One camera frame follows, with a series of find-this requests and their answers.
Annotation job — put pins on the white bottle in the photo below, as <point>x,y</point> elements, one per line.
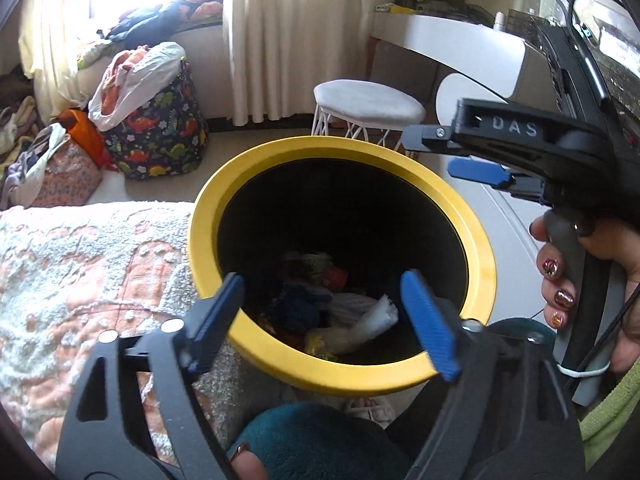
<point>500,21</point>

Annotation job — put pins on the blue plastic bag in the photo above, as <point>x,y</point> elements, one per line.
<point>300,307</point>

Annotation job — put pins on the orange patterned pillow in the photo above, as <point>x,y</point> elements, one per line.
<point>65,180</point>

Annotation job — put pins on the yellow flat item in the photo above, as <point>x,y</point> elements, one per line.
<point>397,9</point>

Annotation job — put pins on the green garment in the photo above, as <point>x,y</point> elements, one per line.
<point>610,420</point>

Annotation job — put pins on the yellow snack wrapper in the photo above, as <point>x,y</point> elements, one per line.
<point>322,347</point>

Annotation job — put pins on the white foam sheet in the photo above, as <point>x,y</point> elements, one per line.
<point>372,325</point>

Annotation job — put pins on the orange bag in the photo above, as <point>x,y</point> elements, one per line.
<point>85,132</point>

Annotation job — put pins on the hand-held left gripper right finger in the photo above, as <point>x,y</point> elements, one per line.
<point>430,325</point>

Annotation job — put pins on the person's right hand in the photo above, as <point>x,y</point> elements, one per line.
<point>555,280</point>

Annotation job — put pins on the large white plastic bag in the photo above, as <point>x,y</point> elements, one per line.
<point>155,67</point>

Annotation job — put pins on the dinosaur print laundry basket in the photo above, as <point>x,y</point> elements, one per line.
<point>160,140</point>

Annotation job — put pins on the teal pants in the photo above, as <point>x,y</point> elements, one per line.
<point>320,440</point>

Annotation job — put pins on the camouflage bag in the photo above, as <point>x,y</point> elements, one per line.
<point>440,2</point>

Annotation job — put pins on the cream curtain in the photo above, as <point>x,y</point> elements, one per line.
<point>50,35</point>
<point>300,35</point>

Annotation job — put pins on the peach and white quilted blanket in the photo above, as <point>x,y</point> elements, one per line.
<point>75,270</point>

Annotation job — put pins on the orange clothes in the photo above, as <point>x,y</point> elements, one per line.
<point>117,75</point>

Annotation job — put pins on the beige slipper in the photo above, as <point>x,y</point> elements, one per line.
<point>370,410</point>

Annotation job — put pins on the heap of colourful clothes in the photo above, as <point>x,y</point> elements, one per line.
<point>150,25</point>

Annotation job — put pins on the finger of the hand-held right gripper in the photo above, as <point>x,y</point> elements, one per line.
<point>430,137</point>
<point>480,171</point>

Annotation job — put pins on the white desk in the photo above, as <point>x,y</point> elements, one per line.
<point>450,40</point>

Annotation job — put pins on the person's left hand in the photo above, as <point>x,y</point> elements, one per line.
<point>245,462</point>

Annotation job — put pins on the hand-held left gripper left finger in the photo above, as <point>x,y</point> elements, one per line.
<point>215,310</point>

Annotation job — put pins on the lavender and white garment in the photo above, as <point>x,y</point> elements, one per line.
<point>30,170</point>

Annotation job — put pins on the yellow rimmed black trash bin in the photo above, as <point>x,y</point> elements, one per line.
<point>350,150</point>

